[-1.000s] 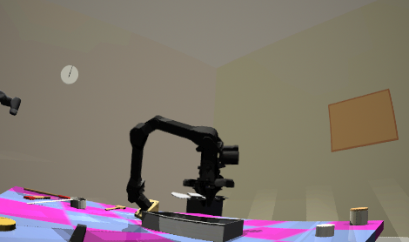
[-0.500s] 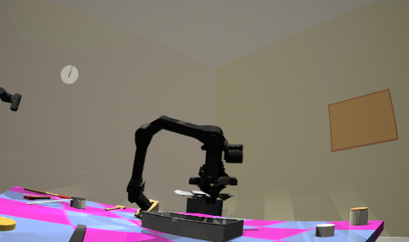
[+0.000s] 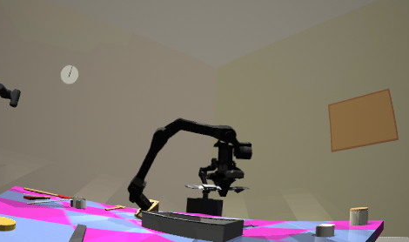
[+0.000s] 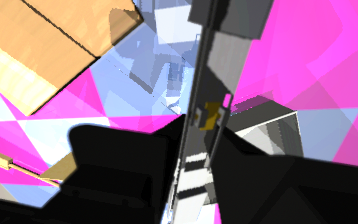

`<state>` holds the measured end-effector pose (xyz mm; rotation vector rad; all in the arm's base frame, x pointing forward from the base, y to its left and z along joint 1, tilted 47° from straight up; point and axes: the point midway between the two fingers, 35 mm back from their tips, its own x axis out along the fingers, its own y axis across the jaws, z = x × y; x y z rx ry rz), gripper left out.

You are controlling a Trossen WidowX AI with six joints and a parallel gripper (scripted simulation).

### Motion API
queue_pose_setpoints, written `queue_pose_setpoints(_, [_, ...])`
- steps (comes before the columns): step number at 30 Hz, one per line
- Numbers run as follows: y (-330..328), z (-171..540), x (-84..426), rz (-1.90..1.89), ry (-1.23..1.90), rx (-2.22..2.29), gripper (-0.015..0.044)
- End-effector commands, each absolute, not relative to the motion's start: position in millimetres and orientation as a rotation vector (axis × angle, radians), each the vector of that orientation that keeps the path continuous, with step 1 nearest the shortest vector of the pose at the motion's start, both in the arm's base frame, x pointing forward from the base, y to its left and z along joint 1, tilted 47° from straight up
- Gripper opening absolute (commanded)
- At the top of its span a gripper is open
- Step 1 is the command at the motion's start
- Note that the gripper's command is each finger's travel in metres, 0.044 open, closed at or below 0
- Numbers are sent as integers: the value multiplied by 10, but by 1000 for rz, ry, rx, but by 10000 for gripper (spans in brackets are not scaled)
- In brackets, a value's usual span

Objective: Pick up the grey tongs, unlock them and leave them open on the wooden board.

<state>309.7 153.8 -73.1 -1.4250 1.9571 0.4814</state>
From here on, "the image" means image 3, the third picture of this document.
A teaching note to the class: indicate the yellow flat disc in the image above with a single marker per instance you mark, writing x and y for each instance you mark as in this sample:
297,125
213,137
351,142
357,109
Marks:
7,224

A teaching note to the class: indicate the short white cylinder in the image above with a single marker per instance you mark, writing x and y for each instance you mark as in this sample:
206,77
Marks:
326,230

